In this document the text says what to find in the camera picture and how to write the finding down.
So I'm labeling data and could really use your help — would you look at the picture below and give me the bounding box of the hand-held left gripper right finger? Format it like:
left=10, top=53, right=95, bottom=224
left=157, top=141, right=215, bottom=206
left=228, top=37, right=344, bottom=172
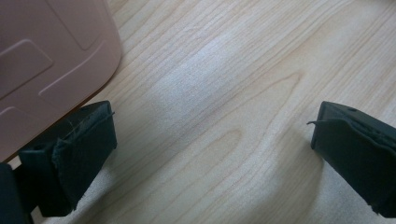
left=306, top=101, right=396, bottom=218

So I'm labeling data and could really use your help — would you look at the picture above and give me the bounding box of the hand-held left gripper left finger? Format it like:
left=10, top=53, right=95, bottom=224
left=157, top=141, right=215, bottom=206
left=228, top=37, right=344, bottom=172
left=17, top=100, right=119, bottom=217

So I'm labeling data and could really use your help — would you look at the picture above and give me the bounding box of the pink plastic container lid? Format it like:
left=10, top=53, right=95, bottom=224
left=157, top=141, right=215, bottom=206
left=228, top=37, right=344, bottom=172
left=0, top=0, right=123, bottom=163

